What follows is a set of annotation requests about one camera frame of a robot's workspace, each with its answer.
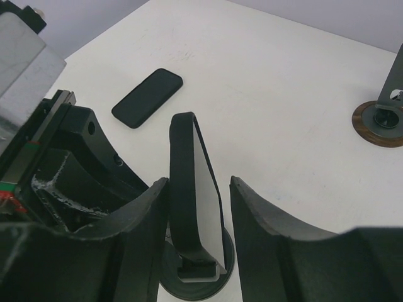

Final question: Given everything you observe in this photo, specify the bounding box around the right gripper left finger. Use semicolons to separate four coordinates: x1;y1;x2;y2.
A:
1;178;169;301

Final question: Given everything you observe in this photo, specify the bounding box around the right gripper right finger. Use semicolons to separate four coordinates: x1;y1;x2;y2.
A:
230;176;402;301

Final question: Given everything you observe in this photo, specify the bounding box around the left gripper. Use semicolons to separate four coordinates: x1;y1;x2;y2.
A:
1;90;149;232

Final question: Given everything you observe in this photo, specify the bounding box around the black round base phone stand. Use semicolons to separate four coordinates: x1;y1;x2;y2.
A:
160;230;235;301

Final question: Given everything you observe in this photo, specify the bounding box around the black phone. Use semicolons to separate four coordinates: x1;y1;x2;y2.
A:
111;68;183;129
169;112;227;276

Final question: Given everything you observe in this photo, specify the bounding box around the brown base metal phone stand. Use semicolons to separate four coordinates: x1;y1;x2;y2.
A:
351;49;402;148

